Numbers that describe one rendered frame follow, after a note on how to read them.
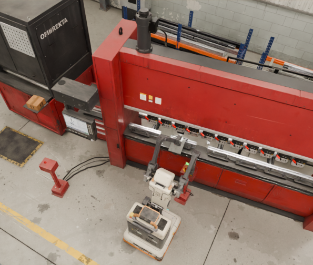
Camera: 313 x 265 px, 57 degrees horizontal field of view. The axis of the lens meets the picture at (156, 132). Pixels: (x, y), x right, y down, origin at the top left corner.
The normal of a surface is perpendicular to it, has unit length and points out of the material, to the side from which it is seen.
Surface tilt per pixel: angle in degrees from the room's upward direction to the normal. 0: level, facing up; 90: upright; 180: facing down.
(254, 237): 0
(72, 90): 1
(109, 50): 0
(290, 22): 90
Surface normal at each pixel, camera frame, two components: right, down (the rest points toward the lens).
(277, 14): -0.47, 0.68
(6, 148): 0.03, -0.62
